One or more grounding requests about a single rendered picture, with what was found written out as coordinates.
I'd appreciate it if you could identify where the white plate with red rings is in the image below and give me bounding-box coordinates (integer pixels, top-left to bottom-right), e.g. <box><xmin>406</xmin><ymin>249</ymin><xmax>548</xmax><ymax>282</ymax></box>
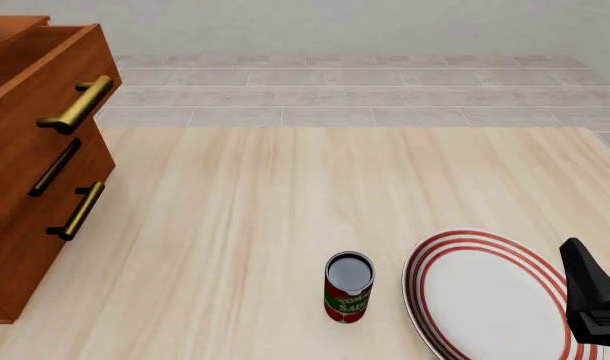
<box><xmin>401</xmin><ymin>228</ymin><xmax>605</xmax><ymax>360</ymax></box>

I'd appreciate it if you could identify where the tomato sauce tin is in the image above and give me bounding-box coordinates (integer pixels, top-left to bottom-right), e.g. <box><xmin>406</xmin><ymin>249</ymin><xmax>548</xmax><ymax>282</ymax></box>
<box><xmin>324</xmin><ymin>250</ymin><xmax>375</xmax><ymax>325</ymax></box>

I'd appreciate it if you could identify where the wooden cabinet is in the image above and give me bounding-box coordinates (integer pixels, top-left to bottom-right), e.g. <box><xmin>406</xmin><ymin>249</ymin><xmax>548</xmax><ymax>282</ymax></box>
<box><xmin>0</xmin><ymin>14</ymin><xmax>123</xmax><ymax>325</ymax></box>

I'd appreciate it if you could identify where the brass drawer handle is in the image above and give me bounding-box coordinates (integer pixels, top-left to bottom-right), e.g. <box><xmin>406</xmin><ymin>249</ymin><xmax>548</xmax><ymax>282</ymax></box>
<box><xmin>27</xmin><ymin>137</ymin><xmax>83</xmax><ymax>198</ymax></box>
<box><xmin>45</xmin><ymin>180</ymin><xmax>107</xmax><ymax>242</ymax></box>
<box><xmin>36</xmin><ymin>74</ymin><xmax>115</xmax><ymax>137</ymax></box>

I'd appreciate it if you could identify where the open wooden drawer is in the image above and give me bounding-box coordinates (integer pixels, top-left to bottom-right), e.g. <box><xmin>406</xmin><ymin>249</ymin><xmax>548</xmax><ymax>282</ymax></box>
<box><xmin>0</xmin><ymin>22</ymin><xmax>123</xmax><ymax>174</ymax></box>

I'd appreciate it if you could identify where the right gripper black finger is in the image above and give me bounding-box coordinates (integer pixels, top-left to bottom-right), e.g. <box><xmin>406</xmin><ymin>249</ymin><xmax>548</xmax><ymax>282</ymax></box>
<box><xmin>558</xmin><ymin>237</ymin><xmax>610</xmax><ymax>316</ymax></box>

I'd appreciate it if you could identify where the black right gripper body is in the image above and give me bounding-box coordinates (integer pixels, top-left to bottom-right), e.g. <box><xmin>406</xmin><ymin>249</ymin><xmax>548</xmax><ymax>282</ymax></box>
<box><xmin>566</xmin><ymin>298</ymin><xmax>610</xmax><ymax>345</ymax></box>

